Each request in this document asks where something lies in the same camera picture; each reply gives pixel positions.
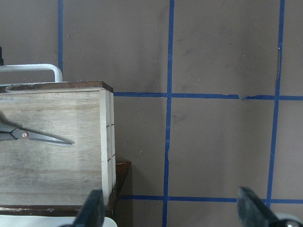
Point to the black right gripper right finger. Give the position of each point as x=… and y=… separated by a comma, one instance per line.
x=252, y=211

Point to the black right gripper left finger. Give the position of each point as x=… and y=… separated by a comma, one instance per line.
x=92, y=213

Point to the light wooden drawer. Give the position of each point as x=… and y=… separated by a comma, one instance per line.
x=42, y=173

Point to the orange grey handled scissors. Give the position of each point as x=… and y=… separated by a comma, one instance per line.
x=12, y=131

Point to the dark brown wooden cabinet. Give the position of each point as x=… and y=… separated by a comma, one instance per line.
x=114, y=209

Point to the white plastic tray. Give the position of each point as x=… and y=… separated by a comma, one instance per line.
x=42, y=221

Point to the white drawer handle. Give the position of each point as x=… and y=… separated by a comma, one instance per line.
x=34, y=67

